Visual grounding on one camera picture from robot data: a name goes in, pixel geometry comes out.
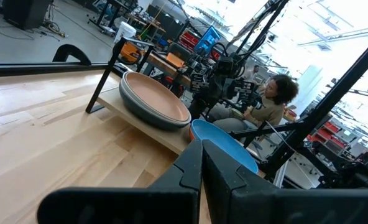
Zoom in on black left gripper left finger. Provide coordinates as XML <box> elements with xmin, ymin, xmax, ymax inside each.
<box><xmin>36</xmin><ymin>139</ymin><xmax>203</xmax><ymax>224</ymax></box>

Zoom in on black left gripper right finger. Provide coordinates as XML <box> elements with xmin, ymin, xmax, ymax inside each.
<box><xmin>202</xmin><ymin>139</ymin><xmax>368</xmax><ymax>224</ymax></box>

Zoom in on blue plate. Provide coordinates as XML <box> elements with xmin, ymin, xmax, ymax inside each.
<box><xmin>190</xmin><ymin>119</ymin><xmax>260</xmax><ymax>174</ymax></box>

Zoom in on salmon pink plate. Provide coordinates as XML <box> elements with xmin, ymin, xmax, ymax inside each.
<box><xmin>123</xmin><ymin>72</ymin><xmax>191</xmax><ymax>123</ymax></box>

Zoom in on distant person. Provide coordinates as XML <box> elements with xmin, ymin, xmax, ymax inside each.
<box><xmin>244</xmin><ymin>64</ymin><xmax>261</xmax><ymax>83</ymax></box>

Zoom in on seated person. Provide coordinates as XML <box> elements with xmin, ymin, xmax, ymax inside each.
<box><xmin>207</xmin><ymin>73</ymin><xmax>300</xmax><ymax>133</ymax></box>

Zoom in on blue lit screen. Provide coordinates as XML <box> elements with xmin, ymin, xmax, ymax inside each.
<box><xmin>193</xmin><ymin>25</ymin><xmax>222</xmax><ymax>55</ymax></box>

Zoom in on red storage bins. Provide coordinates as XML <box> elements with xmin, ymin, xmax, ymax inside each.
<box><xmin>306</xmin><ymin>121</ymin><xmax>348</xmax><ymax>149</ymax></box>
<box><xmin>178</xmin><ymin>29</ymin><xmax>201</xmax><ymax>52</ymax></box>

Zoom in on wooden workbench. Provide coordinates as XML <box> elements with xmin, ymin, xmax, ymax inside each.
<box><xmin>145</xmin><ymin>50</ymin><xmax>193</xmax><ymax>88</ymax></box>

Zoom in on orange machine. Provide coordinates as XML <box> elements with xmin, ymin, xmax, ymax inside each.
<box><xmin>119</xmin><ymin>41</ymin><xmax>143</xmax><ymax>65</ymax></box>

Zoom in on white bucket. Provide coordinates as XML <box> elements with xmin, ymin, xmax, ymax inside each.
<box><xmin>113</xmin><ymin>21</ymin><xmax>137</xmax><ymax>45</ymax></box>

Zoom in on black box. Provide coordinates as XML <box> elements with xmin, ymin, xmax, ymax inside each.
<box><xmin>2</xmin><ymin>0</ymin><xmax>53</xmax><ymax>30</ymax></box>

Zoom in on black aluminium table frame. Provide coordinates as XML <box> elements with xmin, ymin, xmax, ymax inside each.
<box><xmin>0</xmin><ymin>0</ymin><xmax>368</xmax><ymax>187</ymax></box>

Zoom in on black frame bracket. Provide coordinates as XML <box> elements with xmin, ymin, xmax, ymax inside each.
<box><xmin>52</xmin><ymin>44</ymin><xmax>93</xmax><ymax>65</ymax></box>

